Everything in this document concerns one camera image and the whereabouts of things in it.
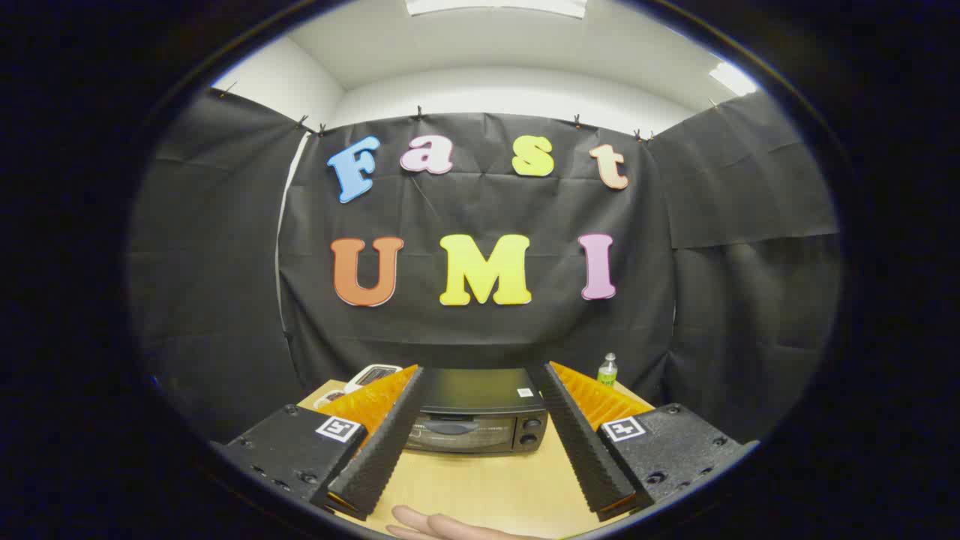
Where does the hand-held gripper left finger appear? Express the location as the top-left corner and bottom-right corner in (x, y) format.
(221, 364), (427, 521)

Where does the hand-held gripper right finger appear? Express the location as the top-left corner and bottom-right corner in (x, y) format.
(527, 361), (751, 523)

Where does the black toaster oven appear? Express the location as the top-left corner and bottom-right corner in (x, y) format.
(403, 367), (551, 456)

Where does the white pop-up toaster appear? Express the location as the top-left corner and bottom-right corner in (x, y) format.
(343, 364), (404, 395)

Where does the ceiling light panel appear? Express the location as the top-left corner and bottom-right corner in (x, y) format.
(709, 61), (758, 97)
(405, 0), (587, 18)

